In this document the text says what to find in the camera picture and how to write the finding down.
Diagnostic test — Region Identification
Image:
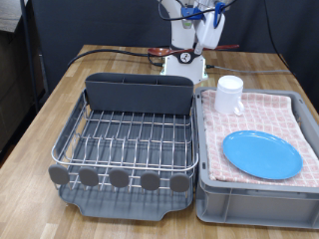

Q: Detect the metal wire dish rack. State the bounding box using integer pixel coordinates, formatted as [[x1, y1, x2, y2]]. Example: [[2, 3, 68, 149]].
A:
[[48, 89, 199, 197]]

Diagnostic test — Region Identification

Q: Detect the blue cable clip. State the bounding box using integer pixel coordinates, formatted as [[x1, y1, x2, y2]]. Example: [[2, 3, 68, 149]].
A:
[[213, 2, 226, 29]]

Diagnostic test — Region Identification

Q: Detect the thick black cable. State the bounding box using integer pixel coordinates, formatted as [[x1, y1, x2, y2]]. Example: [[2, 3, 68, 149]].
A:
[[68, 45, 171, 69]]

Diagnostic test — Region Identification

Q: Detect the grey plastic drain tray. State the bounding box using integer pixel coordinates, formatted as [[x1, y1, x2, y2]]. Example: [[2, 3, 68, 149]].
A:
[[58, 89, 197, 222]]

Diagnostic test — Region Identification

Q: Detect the white mug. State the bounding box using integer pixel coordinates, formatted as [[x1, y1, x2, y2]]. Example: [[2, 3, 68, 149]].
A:
[[213, 74, 245, 117]]

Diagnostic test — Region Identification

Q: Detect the dark cabinet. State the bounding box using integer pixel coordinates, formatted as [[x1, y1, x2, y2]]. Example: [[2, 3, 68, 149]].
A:
[[0, 29, 46, 160]]

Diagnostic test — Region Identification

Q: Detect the reddish brown wooden spoon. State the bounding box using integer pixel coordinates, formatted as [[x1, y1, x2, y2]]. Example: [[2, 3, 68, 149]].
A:
[[147, 44, 240, 58]]

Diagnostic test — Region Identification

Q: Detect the dark grey cutlery holder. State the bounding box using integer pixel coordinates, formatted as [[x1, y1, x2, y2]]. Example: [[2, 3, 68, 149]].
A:
[[84, 72, 194, 116]]

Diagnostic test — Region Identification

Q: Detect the blue plastic plate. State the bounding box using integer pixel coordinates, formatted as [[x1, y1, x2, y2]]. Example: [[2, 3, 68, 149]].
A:
[[221, 129, 304, 181]]

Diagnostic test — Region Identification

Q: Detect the grey plastic crate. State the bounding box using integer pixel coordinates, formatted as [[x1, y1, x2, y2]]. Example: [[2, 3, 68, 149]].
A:
[[193, 87, 319, 230]]

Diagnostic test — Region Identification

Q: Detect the black metal pole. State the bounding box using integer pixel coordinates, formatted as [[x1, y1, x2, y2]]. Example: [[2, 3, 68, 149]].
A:
[[19, 0, 43, 113]]

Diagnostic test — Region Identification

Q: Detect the grey cable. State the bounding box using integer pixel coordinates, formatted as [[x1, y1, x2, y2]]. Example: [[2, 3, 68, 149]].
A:
[[205, 64, 297, 75]]

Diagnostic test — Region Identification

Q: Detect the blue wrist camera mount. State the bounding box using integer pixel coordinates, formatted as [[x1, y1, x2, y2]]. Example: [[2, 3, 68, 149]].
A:
[[180, 5, 204, 22]]

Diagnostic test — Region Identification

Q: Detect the black camera cable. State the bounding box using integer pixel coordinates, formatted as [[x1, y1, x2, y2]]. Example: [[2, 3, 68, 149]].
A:
[[158, 0, 238, 22]]

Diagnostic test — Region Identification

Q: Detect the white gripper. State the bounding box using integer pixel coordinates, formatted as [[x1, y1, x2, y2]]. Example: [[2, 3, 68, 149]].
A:
[[193, 11, 227, 56]]

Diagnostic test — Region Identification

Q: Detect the pink checked towel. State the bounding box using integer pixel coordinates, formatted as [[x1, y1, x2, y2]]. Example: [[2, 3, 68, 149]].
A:
[[200, 89, 319, 188]]

